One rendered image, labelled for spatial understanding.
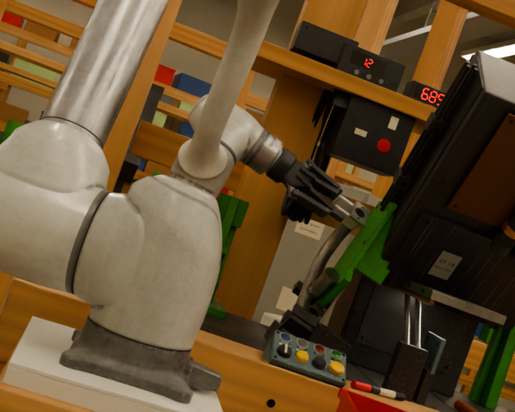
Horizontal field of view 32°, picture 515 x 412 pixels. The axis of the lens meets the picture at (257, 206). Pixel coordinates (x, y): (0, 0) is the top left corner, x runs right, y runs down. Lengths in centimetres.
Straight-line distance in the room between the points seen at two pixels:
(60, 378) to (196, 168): 76
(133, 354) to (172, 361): 6
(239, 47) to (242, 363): 59
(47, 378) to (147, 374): 14
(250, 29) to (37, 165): 59
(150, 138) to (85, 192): 107
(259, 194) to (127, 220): 106
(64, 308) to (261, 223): 75
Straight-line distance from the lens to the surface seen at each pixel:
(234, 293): 224
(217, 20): 1211
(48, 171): 124
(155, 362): 122
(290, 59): 214
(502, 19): 248
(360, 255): 190
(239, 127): 192
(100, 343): 123
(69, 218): 122
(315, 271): 202
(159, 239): 119
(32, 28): 890
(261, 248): 224
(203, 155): 179
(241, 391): 167
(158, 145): 230
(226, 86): 172
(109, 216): 121
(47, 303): 163
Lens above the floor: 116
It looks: level
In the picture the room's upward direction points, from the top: 20 degrees clockwise
